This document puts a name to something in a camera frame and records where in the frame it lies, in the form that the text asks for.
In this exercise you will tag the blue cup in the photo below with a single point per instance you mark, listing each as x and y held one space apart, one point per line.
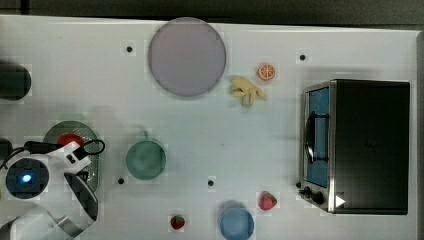
237 224

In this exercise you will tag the red strawberry toy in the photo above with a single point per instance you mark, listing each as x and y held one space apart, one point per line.
177 222

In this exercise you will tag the green cup with handle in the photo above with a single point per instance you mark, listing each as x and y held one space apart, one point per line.
146 159

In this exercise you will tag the orange slice toy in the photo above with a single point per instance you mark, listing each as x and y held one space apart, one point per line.
266 72

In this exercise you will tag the green oval strainer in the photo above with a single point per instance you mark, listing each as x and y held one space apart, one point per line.
86 134

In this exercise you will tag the grey round plate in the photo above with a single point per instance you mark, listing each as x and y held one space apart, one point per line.
187 57

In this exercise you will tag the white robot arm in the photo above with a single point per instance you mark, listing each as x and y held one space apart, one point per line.
48 177

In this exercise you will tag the pink strawberry toy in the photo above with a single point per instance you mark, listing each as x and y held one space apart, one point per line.
267 201

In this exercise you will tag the yellow peeled banana toy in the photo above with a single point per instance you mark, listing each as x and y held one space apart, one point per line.
245 90

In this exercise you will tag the black pan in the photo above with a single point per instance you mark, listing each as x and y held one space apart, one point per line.
15 81

